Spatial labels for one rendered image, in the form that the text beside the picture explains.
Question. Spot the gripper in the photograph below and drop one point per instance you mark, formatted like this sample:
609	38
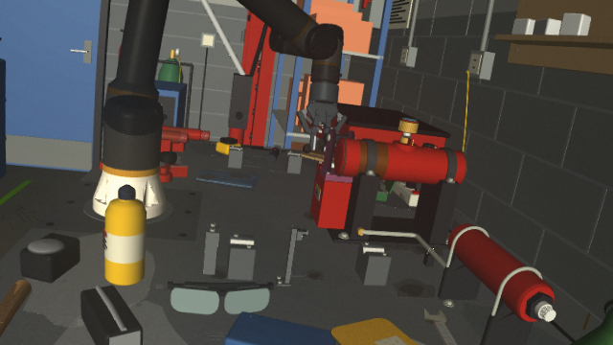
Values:
324	101

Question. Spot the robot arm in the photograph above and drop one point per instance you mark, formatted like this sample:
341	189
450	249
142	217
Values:
134	72

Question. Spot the dark purple pump socket lever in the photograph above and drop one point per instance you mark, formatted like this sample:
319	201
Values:
328	155

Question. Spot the yellow valve knob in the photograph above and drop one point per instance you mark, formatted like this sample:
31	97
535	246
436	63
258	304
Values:
408	126

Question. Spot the red hand hydraulic pump body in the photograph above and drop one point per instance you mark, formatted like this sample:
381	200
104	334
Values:
402	160

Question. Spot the grey block with white clip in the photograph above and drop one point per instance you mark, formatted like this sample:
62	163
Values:
241	261
372	266

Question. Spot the brass rod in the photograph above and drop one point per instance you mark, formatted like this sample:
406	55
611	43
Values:
313	156

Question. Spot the small grey block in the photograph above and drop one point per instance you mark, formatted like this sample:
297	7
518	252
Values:
294	164
235	158

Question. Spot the red cabinet with black top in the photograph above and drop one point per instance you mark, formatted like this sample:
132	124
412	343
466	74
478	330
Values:
383	122

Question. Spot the red press machine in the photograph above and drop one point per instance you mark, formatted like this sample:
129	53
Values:
258	86

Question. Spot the small green block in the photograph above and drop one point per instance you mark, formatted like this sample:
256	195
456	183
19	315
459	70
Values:
382	195

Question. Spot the blue shelf unit orange boxes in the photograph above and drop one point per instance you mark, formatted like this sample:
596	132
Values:
345	29

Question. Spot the yellow and black tool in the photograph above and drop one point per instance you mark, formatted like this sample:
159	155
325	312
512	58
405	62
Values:
225	145

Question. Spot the blue mat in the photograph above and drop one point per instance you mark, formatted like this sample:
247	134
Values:
229	179

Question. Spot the white and red tool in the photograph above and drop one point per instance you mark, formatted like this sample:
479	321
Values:
407	194

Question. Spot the grey electrical box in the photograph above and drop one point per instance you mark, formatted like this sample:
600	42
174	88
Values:
408	56

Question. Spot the grey bent pipe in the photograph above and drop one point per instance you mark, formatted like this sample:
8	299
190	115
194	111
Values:
397	235

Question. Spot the red vise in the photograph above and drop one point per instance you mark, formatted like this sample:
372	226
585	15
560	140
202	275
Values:
184	135

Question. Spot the blue cart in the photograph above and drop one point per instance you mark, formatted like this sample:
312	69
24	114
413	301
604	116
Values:
172	98

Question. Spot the green gas cylinder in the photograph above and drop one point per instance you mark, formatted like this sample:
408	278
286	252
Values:
170	71

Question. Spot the tall grey block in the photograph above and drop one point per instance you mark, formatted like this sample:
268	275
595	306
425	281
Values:
211	251

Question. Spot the grey outlet box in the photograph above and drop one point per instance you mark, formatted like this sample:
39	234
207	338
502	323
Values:
481	64

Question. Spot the black safety glasses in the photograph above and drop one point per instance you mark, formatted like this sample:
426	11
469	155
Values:
218	298

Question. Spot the blue box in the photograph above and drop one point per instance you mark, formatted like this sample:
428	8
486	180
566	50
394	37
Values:
278	330

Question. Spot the yellow pad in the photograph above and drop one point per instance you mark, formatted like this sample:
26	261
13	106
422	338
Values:
369	331

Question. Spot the red cylinder with white hoops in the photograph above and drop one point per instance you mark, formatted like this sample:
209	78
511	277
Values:
498	268

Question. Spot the yellow and white bottle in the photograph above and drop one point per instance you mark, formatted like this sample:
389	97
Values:
125	239

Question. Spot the grey wrench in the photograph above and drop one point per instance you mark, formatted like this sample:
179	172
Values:
443	328

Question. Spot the blue door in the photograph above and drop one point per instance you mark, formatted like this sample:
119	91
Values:
48	72

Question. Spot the black box with white strip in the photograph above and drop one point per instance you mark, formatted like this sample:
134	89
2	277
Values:
107	316

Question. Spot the black box with grey button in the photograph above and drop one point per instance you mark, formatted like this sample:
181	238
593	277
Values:
48	256

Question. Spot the green container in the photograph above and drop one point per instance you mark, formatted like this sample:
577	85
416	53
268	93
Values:
598	330

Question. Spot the grey bracket bar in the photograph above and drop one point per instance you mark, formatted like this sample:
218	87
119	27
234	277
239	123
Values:
290	256

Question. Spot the dark wall sign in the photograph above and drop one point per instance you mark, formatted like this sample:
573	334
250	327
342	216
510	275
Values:
400	13

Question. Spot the white switch plate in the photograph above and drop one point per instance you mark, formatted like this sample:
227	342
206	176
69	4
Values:
208	40

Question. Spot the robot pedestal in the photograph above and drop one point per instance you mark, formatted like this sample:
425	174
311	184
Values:
107	194

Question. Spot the brown wall shelf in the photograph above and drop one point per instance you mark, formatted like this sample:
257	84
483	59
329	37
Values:
560	48

